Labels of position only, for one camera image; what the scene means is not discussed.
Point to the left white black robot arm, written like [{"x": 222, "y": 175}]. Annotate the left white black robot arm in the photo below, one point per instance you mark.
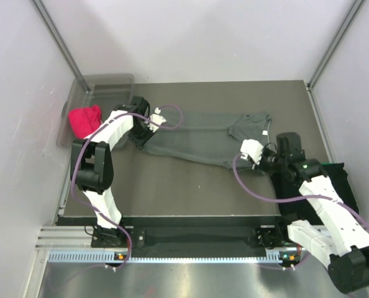
[{"x": 92, "y": 167}]

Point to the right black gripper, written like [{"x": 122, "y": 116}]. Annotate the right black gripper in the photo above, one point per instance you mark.
[{"x": 261, "y": 166}]

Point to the black folded t shirt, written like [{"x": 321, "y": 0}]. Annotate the black folded t shirt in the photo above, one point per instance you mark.
[{"x": 284, "y": 189}]

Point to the grey t shirt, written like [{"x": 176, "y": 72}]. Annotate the grey t shirt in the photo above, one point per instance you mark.
[{"x": 208, "y": 138}]

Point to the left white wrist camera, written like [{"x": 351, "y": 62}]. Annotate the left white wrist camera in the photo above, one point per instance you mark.
[{"x": 156, "y": 120}]

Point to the slotted grey cable duct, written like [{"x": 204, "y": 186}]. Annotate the slotted grey cable duct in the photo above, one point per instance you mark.
[{"x": 113, "y": 257}]

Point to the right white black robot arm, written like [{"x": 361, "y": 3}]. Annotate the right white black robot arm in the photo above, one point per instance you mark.
[{"x": 345, "y": 251}]

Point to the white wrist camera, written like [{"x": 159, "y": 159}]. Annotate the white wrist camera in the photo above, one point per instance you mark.
[
  {"x": 251, "y": 150},
  {"x": 156, "y": 120}
]

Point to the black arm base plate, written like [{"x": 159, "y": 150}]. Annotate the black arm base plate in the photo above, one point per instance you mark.
[{"x": 278, "y": 222}]

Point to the aluminium frame rail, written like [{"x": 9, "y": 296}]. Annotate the aluminium frame rail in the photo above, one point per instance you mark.
[{"x": 63, "y": 239}]

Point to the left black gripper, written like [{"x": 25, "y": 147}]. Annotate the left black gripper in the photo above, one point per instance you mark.
[{"x": 140, "y": 142}]

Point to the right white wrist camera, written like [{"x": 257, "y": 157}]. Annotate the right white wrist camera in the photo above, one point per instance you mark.
[{"x": 251, "y": 150}]

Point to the red t shirt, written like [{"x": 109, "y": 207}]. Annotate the red t shirt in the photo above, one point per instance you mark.
[{"x": 85, "y": 120}]

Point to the clear plastic bin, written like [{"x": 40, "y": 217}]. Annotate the clear plastic bin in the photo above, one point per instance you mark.
[{"x": 105, "y": 90}]

